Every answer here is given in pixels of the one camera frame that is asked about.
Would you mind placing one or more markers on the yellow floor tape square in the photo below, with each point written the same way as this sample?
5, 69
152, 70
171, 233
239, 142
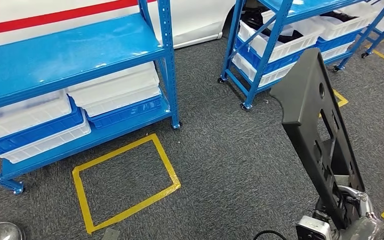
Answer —
81, 198

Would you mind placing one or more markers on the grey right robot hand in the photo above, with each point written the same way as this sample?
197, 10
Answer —
364, 228

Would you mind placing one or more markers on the black robot body part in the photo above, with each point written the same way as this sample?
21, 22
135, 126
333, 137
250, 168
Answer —
110, 235

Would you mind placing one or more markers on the blue steel shelf rack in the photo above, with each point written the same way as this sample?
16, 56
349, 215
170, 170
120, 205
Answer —
62, 56

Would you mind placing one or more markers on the red barrier belt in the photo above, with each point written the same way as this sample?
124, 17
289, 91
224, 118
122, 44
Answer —
46, 18

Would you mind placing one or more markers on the black plastic plate part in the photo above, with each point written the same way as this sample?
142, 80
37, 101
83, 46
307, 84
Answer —
298, 86

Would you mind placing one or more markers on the white car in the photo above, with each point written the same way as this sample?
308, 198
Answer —
195, 20

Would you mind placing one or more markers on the chrome barrier stanchion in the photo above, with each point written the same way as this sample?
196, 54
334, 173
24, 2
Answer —
1, 232

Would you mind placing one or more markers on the blue shelf rack with castors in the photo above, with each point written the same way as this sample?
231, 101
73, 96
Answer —
270, 49
382, 34

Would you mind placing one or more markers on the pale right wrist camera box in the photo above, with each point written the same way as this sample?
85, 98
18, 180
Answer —
313, 230

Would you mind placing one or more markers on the black parts pile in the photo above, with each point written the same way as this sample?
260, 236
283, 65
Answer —
339, 16
293, 35

